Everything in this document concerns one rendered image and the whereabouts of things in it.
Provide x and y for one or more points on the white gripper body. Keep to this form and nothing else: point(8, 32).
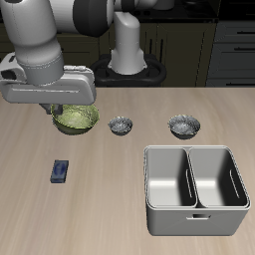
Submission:
point(73, 91)

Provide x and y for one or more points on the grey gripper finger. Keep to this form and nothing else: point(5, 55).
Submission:
point(57, 109)
point(44, 107)

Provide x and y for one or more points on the green bowl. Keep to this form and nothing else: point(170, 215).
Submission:
point(78, 120)

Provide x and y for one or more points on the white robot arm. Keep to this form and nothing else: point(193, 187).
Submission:
point(31, 36)

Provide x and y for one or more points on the small grey fluted dish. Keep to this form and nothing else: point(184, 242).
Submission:
point(120, 125)

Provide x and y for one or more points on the small dark blue box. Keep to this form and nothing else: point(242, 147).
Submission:
point(59, 171)

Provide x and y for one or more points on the large grey fluted dish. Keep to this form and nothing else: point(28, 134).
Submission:
point(183, 126)

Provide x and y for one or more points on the dark kitchen cupboard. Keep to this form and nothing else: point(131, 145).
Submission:
point(184, 53)

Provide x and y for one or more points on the dark grey drawer unit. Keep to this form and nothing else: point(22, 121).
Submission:
point(232, 50)

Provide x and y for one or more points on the white two-bin basket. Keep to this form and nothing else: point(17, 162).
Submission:
point(197, 212)

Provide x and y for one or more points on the flat black base plate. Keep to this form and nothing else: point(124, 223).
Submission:
point(156, 74)

